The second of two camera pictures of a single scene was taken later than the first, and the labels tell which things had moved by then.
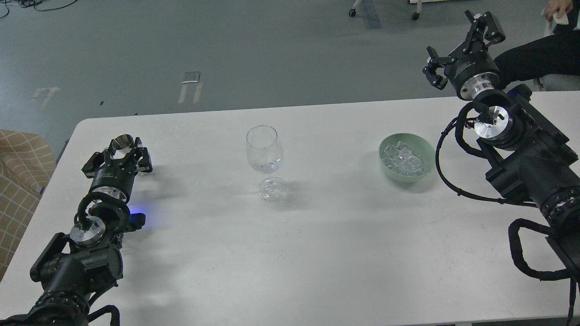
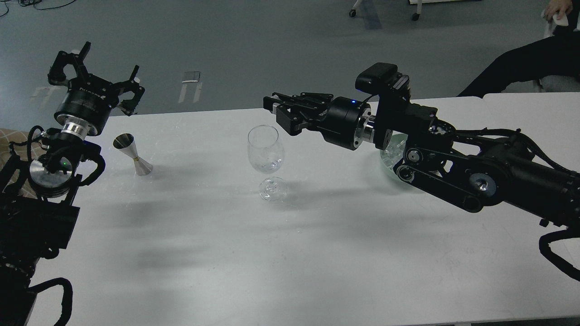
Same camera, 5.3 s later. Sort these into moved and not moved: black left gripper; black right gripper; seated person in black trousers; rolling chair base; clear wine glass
Moved: black right gripper; black left gripper
Not moved: seated person in black trousers; rolling chair base; clear wine glass
